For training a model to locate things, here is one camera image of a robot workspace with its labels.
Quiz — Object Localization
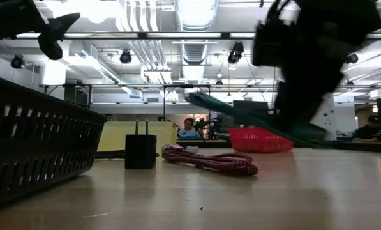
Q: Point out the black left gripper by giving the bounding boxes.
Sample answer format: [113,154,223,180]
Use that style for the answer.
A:
[20,0,81,61]

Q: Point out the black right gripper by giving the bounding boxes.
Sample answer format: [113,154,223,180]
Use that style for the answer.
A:
[274,6,354,134]

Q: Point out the magenta braided cable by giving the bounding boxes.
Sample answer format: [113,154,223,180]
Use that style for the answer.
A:
[161,143,260,177]

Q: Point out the black plastic slotted basket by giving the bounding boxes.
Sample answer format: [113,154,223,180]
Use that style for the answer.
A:
[0,72,108,213]

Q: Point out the black cube wall charger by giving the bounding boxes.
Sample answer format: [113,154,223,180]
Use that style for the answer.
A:
[124,119,158,170]

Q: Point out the white pillar with black dots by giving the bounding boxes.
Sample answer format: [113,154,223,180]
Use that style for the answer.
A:
[311,92,337,141]

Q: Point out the red plastic mesh basket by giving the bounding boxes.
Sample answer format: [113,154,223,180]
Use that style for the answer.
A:
[227,126,295,153]

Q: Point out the dark equipment cabinet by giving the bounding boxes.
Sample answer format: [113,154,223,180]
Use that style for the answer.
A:
[64,79,92,108]

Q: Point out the person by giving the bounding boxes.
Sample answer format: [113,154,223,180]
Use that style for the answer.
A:
[178,117,201,141]
[352,114,381,143]

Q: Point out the white ceiling pipe bundle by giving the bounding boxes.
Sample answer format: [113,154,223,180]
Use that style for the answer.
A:
[115,0,174,84]

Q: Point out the white rectangular air duct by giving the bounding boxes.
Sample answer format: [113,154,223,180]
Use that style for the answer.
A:
[62,47,143,98]

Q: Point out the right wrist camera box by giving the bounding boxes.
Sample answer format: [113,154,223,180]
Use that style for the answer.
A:
[253,21,288,67]

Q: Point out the black background rig frame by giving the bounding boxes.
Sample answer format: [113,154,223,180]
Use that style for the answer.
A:
[38,83,212,124]

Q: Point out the silver round air duct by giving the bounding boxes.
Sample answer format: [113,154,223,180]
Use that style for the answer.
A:
[174,0,220,82]

